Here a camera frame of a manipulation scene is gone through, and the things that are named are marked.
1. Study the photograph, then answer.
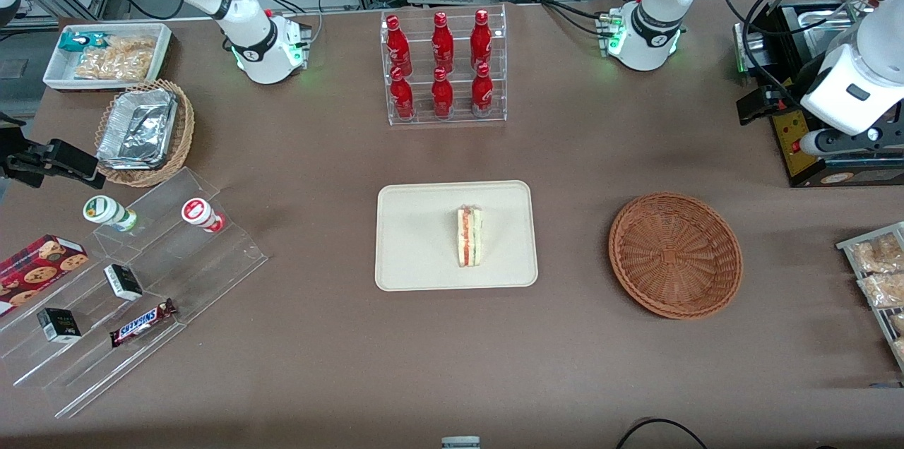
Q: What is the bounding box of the Snickers chocolate bar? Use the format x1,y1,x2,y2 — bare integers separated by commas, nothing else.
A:
109,298,178,348

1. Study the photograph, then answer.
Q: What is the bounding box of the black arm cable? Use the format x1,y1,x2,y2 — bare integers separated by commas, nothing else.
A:
720,0,866,100

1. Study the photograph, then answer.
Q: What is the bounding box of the stainless steel pan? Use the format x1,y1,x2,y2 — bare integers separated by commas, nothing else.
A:
795,6,859,40

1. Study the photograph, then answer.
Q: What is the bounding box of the black appliance box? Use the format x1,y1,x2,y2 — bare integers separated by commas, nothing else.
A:
734,1,904,188

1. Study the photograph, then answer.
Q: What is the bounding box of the white rectangular bin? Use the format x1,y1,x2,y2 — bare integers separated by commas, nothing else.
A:
42,23,173,92

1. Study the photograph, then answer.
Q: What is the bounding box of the green lidded cup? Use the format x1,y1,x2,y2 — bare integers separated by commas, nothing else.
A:
83,195,139,233

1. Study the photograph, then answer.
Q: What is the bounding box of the triangle sandwich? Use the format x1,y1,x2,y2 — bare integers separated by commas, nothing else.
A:
456,205,484,268

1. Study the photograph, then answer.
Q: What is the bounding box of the grey snack tray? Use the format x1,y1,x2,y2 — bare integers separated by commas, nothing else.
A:
835,221,904,373

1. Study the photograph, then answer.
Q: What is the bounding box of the light wicker basket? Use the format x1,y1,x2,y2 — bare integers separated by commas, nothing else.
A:
93,79,196,188

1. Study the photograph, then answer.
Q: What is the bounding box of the black floor cable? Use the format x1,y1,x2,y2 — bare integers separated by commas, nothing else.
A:
614,417,710,449

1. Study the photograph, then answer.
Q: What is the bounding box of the clear acrylic stepped stand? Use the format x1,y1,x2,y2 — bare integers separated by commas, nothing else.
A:
0,167,270,420

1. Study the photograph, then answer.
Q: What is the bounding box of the beige plastic tray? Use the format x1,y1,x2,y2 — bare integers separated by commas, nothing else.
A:
374,180,539,292

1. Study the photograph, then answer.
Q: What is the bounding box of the red soda bottle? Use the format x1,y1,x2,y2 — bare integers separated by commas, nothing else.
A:
386,15,412,76
470,9,493,69
432,11,455,73
471,62,494,117
431,66,454,119
389,66,415,120

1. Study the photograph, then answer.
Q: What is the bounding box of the teal snack packet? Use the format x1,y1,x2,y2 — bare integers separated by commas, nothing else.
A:
59,31,108,53

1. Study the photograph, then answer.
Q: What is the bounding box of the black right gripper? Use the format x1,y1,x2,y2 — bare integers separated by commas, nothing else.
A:
0,145,46,188

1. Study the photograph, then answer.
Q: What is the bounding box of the red lidded cup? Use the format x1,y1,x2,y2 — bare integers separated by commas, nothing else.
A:
181,198,227,234

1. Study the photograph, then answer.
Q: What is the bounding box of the clear bag of crackers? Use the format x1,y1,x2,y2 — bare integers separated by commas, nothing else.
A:
73,48,154,81
99,35,158,56

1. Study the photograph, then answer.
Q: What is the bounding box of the aluminium foil tray stack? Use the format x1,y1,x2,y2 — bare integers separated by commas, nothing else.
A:
96,88,178,172

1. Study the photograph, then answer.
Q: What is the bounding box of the brown round wicker basket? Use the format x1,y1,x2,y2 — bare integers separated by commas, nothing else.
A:
608,192,744,321

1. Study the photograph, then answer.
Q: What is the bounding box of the clear acrylic bottle rack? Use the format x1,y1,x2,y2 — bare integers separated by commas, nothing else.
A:
380,4,508,127

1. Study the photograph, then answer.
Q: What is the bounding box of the small black box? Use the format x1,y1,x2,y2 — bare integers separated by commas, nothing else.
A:
36,307,83,345
103,263,144,302

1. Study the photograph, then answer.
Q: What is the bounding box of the red cookie box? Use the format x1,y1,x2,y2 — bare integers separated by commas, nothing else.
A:
0,234,90,317

